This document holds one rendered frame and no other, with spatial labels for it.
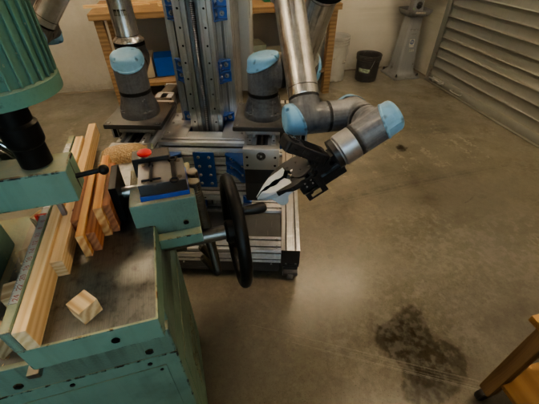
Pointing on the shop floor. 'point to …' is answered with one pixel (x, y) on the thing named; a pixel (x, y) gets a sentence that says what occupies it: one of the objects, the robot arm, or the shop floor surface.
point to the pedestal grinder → (407, 42)
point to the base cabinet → (139, 369)
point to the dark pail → (367, 65)
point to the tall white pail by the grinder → (339, 56)
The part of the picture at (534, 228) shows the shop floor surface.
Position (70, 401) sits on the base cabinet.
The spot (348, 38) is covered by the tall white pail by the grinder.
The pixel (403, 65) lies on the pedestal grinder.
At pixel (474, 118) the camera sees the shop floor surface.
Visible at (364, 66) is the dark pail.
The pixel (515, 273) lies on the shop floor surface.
